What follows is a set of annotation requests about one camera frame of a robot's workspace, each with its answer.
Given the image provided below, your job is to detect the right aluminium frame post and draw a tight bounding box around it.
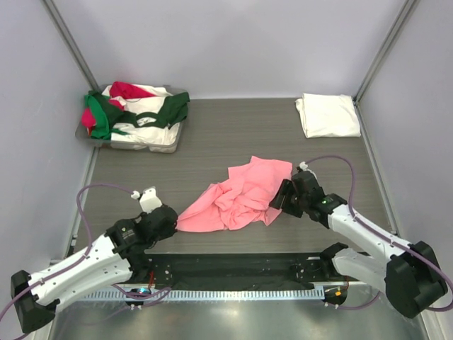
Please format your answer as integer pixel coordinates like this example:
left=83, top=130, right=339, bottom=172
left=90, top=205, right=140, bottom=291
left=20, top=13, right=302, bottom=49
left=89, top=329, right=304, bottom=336
left=353, top=0, right=419, bottom=104

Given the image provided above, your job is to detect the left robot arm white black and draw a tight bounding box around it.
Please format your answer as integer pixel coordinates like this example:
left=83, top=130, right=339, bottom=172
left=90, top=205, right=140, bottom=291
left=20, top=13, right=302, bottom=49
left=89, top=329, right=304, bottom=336
left=11, top=205, right=178, bottom=334

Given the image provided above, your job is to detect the folded white t shirt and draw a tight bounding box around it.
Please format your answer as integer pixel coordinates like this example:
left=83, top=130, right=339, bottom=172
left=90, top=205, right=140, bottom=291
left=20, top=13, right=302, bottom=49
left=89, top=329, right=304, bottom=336
left=295, top=93, right=361, bottom=139

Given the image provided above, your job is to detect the aluminium frame post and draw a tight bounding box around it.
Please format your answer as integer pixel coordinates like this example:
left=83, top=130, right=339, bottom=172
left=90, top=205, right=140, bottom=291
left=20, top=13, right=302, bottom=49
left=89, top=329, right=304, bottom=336
left=41, top=0, right=100, bottom=90
left=353, top=0, right=419, bottom=104

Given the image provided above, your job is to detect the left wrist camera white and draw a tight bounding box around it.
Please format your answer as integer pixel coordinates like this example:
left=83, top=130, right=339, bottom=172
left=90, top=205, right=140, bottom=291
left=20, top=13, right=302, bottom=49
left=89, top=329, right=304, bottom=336
left=130, top=186, right=163, bottom=213

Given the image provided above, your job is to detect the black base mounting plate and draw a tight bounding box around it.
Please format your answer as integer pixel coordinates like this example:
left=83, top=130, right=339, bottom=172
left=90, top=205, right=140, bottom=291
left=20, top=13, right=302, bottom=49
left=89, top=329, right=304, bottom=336
left=127, top=253, right=345, bottom=291

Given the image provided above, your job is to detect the clear plastic bin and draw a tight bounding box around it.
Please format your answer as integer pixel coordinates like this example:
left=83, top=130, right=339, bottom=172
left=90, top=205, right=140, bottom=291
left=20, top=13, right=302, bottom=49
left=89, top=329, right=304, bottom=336
left=75, top=81, right=190, bottom=153

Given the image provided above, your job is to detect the bright green t shirt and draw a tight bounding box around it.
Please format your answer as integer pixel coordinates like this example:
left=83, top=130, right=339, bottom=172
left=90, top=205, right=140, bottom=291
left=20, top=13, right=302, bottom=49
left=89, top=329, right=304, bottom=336
left=81, top=93, right=111, bottom=140

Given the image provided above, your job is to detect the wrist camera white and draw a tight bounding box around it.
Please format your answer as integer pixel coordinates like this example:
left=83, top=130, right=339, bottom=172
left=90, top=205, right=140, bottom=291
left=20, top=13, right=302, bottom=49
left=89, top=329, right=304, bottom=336
left=297, top=161, right=314, bottom=174
left=130, top=186, right=163, bottom=213

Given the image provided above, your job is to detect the white t shirt in bin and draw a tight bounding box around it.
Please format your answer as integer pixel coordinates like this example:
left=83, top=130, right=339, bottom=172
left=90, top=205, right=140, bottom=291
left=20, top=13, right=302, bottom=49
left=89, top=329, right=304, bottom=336
left=109, top=86, right=187, bottom=153

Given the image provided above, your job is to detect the left aluminium frame post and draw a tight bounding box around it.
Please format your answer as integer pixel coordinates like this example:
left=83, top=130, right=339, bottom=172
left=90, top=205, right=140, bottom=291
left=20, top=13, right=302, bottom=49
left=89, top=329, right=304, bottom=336
left=41, top=0, right=100, bottom=90

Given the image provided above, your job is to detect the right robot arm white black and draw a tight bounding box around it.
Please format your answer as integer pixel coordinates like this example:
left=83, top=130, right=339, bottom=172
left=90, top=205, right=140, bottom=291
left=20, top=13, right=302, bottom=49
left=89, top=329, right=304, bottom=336
left=270, top=170, right=448, bottom=318

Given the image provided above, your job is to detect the dark green t shirt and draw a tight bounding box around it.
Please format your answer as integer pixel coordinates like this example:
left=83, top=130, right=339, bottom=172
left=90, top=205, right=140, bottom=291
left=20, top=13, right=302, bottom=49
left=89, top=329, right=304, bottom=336
left=107, top=92, right=190, bottom=130

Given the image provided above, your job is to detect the red t shirt in bin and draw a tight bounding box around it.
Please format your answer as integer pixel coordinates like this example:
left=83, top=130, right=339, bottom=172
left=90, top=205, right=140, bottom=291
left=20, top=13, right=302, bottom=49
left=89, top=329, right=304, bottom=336
left=80, top=81, right=156, bottom=128

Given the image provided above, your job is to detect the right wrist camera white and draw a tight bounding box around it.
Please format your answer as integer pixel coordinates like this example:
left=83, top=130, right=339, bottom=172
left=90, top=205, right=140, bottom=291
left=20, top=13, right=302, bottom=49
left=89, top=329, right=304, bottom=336
left=297, top=161, right=314, bottom=174

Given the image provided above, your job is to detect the pink t shirt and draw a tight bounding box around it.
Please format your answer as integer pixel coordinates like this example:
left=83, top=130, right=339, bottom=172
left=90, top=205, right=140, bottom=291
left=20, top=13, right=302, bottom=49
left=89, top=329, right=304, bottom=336
left=177, top=156, right=292, bottom=233

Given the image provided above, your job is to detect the slotted cable duct strip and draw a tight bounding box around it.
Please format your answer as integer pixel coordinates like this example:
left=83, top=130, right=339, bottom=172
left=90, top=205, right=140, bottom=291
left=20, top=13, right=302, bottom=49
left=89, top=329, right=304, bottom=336
left=81, top=286, right=325, bottom=302

